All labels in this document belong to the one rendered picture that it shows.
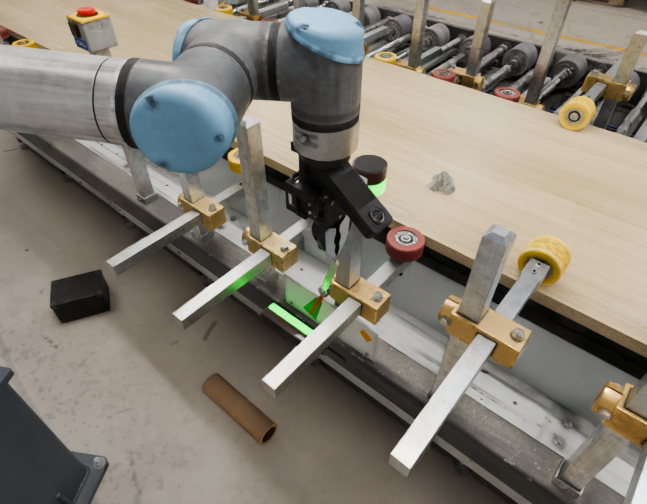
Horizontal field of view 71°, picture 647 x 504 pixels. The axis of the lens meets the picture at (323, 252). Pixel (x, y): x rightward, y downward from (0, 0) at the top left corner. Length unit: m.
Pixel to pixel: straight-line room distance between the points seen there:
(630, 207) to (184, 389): 1.51
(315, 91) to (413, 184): 0.61
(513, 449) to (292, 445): 0.89
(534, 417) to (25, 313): 1.99
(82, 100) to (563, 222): 0.95
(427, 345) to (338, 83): 0.75
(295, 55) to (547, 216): 0.74
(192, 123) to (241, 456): 1.37
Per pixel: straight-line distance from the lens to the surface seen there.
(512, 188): 1.19
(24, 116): 0.55
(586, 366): 1.06
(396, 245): 0.95
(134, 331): 2.07
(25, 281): 2.50
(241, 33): 0.59
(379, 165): 0.79
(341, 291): 0.91
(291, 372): 0.81
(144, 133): 0.47
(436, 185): 1.13
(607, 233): 1.15
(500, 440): 0.98
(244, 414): 1.67
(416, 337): 1.16
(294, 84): 0.57
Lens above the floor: 1.55
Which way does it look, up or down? 44 degrees down
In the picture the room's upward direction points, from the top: straight up
